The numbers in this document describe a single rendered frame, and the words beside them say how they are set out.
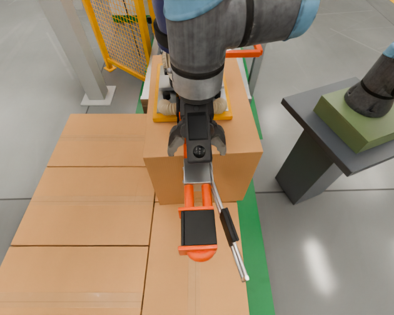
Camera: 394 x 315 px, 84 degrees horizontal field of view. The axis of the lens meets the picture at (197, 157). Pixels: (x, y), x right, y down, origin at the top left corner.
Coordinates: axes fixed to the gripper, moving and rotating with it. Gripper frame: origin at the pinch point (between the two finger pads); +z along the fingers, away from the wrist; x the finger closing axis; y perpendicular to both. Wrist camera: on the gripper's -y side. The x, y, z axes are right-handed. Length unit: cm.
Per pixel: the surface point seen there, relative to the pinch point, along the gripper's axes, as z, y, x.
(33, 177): 108, 58, 129
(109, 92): 106, 159, 89
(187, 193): -1.4, -10.6, 2.3
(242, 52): -1.4, 45.3, -18.0
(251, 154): 14.2, 10.5, -18.7
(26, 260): 53, -14, 71
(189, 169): -2.0, -4.8, 2.0
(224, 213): -2.8, -15.8, -5.2
